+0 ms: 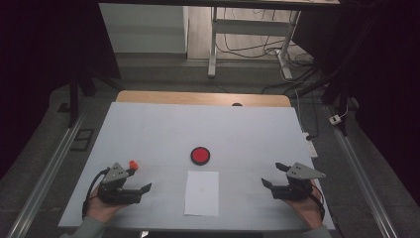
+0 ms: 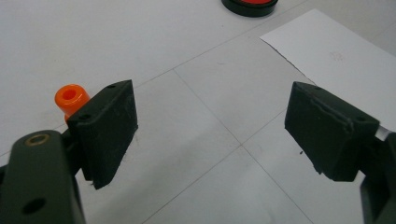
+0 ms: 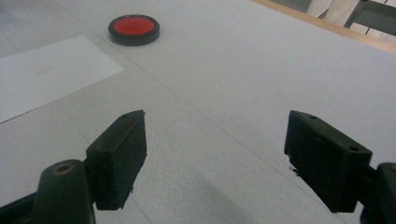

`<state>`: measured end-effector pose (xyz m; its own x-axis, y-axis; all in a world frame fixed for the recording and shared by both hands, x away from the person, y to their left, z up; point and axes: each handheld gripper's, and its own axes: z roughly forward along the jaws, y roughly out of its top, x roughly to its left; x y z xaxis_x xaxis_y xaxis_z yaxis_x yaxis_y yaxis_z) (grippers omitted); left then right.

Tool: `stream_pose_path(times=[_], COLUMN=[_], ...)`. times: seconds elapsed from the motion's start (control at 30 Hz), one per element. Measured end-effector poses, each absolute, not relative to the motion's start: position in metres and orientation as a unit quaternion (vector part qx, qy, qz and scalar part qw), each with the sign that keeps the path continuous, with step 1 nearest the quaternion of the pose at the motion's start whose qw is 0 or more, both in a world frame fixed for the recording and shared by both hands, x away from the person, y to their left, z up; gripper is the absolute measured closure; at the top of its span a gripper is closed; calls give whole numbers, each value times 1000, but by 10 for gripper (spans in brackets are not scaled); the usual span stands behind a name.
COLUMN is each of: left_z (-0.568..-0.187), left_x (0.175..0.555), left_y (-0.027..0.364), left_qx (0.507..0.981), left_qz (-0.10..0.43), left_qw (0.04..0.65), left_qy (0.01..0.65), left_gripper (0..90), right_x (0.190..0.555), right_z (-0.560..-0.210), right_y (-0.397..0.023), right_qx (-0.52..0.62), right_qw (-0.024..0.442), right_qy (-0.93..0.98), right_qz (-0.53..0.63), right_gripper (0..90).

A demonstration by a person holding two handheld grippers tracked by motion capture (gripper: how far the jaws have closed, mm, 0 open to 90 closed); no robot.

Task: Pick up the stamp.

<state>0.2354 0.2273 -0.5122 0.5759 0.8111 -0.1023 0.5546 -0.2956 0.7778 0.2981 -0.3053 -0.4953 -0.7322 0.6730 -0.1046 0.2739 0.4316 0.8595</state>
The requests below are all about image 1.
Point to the black floor plate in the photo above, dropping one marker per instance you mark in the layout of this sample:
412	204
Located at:
82	140

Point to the black metal stand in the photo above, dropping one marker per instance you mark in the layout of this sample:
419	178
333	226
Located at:
340	86
74	99

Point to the black table grommet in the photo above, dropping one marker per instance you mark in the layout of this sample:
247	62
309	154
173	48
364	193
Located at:
236	104

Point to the white paper sheet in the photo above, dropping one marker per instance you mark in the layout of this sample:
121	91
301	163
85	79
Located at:
201	195

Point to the red ink pad black case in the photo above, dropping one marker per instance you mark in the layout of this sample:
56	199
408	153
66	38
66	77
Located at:
200	164

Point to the white power adapter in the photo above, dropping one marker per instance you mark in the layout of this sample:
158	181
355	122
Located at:
335	119

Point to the white desk frame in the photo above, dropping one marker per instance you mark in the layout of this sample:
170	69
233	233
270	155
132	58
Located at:
251	27

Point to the person's right hand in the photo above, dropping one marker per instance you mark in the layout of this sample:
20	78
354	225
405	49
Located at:
307	210

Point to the person's left hand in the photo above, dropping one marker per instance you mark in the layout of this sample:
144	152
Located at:
100	210

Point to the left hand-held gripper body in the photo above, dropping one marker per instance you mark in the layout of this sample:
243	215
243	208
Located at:
114	193

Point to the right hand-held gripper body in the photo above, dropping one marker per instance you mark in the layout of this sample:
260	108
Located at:
294	190

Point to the black curtain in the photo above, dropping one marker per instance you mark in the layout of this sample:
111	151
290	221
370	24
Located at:
393	82
39	66

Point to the metal floor rail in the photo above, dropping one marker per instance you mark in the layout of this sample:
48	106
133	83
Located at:
46	178
360	178

